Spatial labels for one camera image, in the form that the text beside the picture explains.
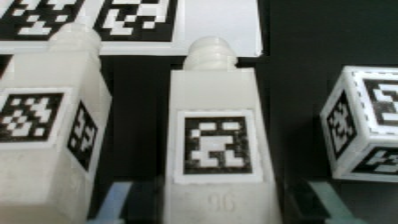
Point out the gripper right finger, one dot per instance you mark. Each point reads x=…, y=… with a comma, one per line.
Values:
x=316, y=206

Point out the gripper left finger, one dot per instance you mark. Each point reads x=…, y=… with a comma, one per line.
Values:
x=128, y=206

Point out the white chair leg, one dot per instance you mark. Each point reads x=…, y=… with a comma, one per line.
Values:
x=53, y=114
x=220, y=188

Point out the white tagged cube nut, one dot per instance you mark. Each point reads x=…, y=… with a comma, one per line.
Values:
x=359, y=124

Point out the white marker tag sheet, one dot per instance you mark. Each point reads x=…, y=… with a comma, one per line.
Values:
x=145, y=27

